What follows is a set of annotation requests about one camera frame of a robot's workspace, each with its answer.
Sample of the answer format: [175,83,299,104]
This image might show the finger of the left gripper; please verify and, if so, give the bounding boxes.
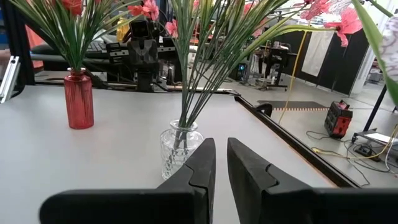
[143,42,187,73]
[106,42,144,73]

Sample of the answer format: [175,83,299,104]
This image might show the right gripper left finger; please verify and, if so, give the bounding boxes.
[39,138,217,224]

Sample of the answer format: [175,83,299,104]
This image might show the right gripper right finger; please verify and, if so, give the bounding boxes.
[226,137,398,224]

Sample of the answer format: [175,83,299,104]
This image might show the pink artificial flower bunch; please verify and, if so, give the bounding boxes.
[186,0,363,128]
[174,0,249,128]
[127,0,200,128]

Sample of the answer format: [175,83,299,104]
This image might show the red artificial flower bunch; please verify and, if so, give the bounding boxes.
[9,0,78,71]
[71,0,142,71]
[46,0,103,71]

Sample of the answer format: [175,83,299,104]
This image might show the red ribbed glass vase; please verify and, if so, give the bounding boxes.
[63,67,95,130]

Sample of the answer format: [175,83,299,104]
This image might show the clear textured glass vase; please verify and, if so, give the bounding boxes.
[159,119,205,181]

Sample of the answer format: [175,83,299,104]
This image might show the yellow translucent container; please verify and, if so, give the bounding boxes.
[116,17,131,43]

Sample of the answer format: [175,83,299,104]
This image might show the backlit black keyboard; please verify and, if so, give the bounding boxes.
[86,39,109,54]

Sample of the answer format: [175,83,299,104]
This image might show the black computer tower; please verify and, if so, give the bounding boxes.
[229,62,249,82]

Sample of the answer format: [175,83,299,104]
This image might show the black power strip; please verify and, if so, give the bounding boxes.
[354,144,382,162]

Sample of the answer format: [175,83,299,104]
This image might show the red and black box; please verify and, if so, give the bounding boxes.
[323,99,354,139]

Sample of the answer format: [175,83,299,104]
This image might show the large hazard-striped floor mat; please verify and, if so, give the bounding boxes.
[257,100,330,112]

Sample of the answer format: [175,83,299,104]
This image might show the black equipment table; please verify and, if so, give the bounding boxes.
[251,46,290,91]

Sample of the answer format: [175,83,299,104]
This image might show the black clamp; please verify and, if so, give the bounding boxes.
[254,102,274,118]

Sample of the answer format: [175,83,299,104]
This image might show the silver aluminium extrusion bar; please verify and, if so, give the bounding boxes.
[0,55,22,104]

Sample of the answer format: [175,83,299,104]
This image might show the black floor stand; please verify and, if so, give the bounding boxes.
[351,83,398,147]

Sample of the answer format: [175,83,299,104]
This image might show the black partition panel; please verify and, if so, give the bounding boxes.
[273,29,369,96]

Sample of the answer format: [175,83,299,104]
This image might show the plain white hanging cloth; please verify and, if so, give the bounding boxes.
[300,30,335,78]

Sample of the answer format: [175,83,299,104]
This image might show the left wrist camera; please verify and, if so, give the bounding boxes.
[129,19,151,40]

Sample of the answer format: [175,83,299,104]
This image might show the yellow cable with plug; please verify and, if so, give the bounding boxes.
[310,124,398,160]

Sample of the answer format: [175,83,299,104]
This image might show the long yellow cable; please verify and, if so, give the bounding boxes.
[277,29,308,125]

